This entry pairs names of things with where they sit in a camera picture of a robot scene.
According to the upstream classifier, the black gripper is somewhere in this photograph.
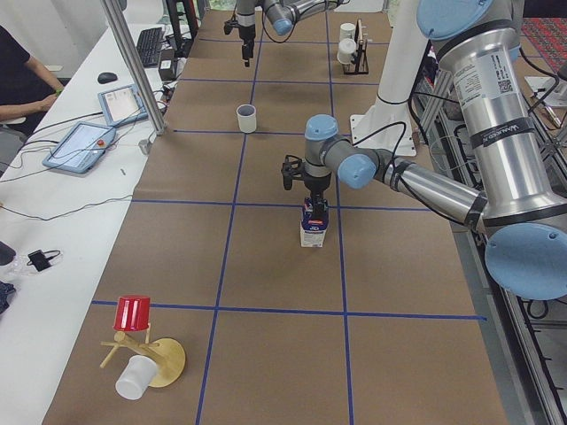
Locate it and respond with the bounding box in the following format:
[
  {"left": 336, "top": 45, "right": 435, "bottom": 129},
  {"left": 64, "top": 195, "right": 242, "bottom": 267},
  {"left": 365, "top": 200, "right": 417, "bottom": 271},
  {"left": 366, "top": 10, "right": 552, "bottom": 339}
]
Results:
[
  {"left": 238, "top": 24, "right": 256, "bottom": 67},
  {"left": 307, "top": 185, "right": 329, "bottom": 213}
]

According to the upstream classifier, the blue white milk carton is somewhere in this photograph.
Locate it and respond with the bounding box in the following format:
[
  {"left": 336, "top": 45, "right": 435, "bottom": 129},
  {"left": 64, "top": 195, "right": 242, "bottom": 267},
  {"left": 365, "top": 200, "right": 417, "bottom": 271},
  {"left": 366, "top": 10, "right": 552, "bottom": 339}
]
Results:
[{"left": 299, "top": 197, "right": 329, "bottom": 248}]

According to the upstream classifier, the white mug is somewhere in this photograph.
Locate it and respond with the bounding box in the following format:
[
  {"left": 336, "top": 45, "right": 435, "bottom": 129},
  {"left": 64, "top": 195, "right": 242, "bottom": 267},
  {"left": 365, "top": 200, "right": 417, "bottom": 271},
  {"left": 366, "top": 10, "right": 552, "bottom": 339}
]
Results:
[{"left": 236, "top": 104, "right": 257, "bottom": 134}]

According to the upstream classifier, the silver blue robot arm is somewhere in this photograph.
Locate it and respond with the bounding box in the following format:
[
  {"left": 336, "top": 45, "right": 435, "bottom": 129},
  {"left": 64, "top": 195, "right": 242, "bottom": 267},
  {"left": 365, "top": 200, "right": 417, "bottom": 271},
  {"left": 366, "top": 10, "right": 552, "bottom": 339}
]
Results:
[
  {"left": 305, "top": 1, "right": 566, "bottom": 300},
  {"left": 223, "top": 0, "right": 348, "bottom": 67}
]

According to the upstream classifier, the lower white cup on rack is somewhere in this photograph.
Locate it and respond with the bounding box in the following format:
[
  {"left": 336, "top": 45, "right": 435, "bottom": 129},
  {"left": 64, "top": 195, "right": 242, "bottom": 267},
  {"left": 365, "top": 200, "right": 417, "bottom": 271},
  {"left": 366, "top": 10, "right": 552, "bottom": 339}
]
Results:
[{"left": 337, "top": 38, "right": 357, "bottom": 65}]

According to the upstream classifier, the white cup on rack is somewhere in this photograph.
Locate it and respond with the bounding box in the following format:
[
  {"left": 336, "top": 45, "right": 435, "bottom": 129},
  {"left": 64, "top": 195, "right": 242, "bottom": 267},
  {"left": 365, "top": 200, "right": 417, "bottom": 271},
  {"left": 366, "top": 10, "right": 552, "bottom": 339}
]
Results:
[
  {"left": 337, "top": 38, "right": 357, "bottom": 65},
  {"left": 339, "top": 22, "right": 356, "bottom": 42}
]

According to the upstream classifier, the upper white cup on rack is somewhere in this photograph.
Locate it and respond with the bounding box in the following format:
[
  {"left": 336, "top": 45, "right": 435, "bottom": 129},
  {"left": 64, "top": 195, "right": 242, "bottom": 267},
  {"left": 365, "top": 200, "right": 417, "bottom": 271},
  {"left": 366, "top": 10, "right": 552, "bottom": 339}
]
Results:
[{"left": 339, "top": 22, "right": 356, "bottom": 42}]

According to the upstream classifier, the wooden cup stand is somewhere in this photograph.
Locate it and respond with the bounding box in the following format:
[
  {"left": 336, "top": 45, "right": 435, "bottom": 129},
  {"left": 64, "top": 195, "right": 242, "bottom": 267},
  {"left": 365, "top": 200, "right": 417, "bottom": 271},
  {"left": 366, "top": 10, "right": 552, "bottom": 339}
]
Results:
[{"left": 99, "top": 328, "right": 186, "bottom": 388}]

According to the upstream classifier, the red cup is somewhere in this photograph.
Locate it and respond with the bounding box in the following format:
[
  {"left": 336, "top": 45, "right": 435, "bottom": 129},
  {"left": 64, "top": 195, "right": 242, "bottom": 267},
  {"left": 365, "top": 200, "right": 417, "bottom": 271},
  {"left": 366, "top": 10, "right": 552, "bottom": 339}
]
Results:
[{"left": 113, "top": 295, "right": 151, "bottom": 332}]

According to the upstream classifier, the white plastic cup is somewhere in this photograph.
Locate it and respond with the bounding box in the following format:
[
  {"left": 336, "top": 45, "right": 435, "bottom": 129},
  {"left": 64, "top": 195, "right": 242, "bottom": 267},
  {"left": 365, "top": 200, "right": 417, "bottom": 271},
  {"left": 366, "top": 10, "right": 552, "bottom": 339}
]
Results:
[{"left": 115, "top": 354, "right": 158, "bottom": 400}]

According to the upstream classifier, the black box on desk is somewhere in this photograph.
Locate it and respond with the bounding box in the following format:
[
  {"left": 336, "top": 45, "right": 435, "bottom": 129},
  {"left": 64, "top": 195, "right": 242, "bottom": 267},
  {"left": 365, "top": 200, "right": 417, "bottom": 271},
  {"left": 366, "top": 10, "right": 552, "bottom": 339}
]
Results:
[{"left": 158, "top": 48, "right": 184, "bottom": 81}]

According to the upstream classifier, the black keyboard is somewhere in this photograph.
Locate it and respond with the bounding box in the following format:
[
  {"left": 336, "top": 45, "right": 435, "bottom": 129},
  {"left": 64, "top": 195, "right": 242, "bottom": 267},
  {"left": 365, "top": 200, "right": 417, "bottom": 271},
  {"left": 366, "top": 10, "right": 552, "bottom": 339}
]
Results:
[{"left": 136, "top": 27, "right": 163, "bottom": 68}]

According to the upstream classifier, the black wooden mug rack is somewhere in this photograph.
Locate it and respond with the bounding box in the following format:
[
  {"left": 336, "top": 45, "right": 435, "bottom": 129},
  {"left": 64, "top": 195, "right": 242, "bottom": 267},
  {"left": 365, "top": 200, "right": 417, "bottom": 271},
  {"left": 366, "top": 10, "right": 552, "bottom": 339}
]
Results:
[{"left": 342, "top": 19, "right": 369, "bottom": 75}]

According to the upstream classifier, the far blue teach pendant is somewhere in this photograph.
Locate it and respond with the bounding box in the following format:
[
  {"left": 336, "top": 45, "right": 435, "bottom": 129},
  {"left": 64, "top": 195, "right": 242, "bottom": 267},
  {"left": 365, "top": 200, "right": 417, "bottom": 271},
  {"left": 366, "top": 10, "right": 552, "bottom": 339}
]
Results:
[{"left": 97, "top": 84, "right": 148, "bottom": 128}]

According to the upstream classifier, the blue teach pendant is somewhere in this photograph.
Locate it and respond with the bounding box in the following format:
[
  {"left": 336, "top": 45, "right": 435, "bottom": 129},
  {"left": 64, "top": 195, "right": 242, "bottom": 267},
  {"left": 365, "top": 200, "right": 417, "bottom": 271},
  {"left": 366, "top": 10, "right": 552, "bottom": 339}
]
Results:
[
  {"left": 97, "top": 84, "right": 148, "bottom": 128},
  {"left": 42, "top": 122, "right": 117, "bottom": 174}
]

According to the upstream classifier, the black computer mouse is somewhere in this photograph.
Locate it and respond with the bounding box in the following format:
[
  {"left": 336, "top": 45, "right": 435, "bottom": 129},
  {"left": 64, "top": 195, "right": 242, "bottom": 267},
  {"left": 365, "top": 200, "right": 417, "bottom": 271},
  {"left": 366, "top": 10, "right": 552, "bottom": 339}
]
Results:
[{"left": 97, "top": 72, "right": 118, "bottom": 84}]

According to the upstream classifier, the near blue teach pendant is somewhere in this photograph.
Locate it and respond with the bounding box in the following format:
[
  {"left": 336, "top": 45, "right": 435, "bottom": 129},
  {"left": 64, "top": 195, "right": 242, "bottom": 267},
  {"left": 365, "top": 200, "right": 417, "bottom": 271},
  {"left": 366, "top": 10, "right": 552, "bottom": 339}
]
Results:
[{"left": 42, "top": 122, "right": 117, "bottom": 174}]

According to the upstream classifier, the seated person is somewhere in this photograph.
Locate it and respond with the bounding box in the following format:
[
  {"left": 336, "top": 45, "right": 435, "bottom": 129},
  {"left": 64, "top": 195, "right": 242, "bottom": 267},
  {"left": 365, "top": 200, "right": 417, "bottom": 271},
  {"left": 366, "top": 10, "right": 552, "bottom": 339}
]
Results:
[{"left": 0, "top": 24, "right": 66, "bottom": 178}]

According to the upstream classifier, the small black adapter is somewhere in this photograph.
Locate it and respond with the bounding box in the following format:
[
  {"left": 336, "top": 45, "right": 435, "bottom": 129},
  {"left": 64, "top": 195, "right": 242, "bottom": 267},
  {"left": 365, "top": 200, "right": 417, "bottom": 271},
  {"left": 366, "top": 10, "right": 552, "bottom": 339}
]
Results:
[{"left": 27, "top": 250, "right": 61, "bottom": 272}]

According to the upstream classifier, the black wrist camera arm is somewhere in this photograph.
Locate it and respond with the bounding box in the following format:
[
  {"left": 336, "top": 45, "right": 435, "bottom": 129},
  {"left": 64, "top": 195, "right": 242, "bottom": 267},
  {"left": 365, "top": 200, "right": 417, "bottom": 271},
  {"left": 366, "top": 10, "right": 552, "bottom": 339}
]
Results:
[
  {"left": 223, "top": 19, "right": 238, "bottom": 35},
  {"left": 281, "top": 154, "right": 304, "bottom": 190}
]

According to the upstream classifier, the aluminium frame post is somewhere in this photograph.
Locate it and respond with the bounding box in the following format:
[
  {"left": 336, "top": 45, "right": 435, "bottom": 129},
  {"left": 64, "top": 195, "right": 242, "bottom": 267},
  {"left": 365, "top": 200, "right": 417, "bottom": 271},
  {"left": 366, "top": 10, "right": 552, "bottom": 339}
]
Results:
[{"left": 101, "top": 0, "right": 166, "bottom": 136}]

